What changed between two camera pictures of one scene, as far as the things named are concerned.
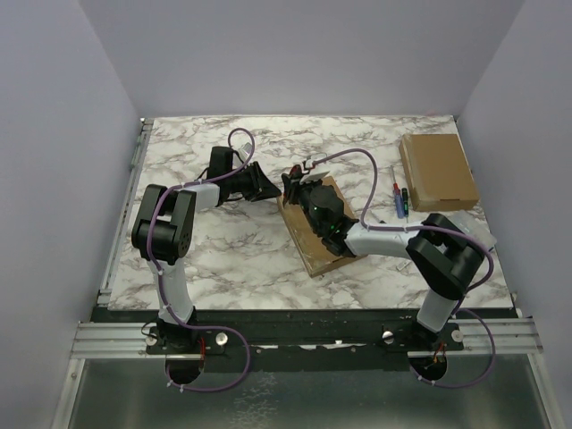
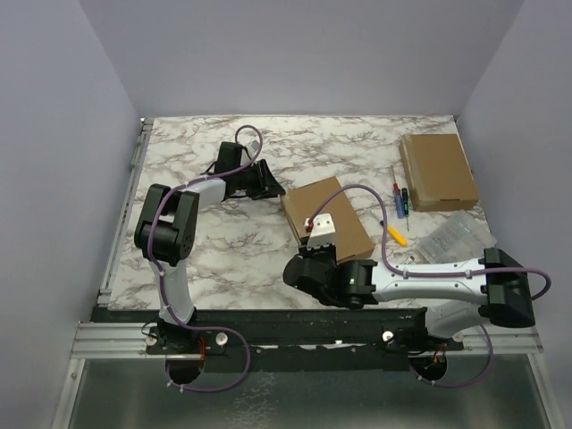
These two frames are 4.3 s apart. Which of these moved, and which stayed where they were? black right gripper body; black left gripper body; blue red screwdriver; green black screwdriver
Moved: black right gripper body
Stayed: blue red screwdriver; green black screwdriver; black left gripper body
